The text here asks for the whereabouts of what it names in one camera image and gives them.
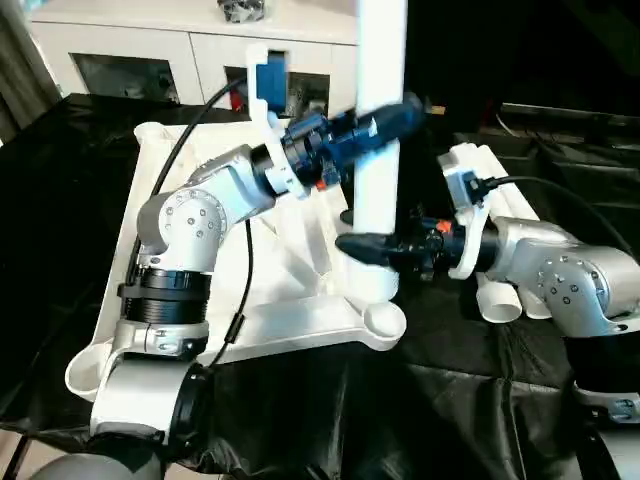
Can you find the white plastic table leg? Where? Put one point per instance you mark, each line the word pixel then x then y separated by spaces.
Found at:
pixel 380 50
pixel 535 307
pixel 515 195
pixel 500 305

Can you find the white plastic table top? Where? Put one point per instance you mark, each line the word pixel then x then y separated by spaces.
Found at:
pixel 300 320

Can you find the black box with tan label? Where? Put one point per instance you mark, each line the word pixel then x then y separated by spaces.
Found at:
pixel 450 50

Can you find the black table mat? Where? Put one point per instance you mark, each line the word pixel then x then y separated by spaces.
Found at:
pixel 450 375

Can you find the dark long bar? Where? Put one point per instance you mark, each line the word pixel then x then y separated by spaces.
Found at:
pixel 575 114

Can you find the dark bundle on cabinet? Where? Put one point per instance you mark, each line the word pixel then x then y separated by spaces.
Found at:
pixel 240 10

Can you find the white glass-door cabinet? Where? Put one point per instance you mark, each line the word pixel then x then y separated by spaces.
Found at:
pixel 150 35

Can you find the grey curtain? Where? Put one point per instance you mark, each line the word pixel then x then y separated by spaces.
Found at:
pixel 20 75

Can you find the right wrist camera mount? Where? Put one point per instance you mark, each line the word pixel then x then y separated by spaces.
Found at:
pixel 465 187

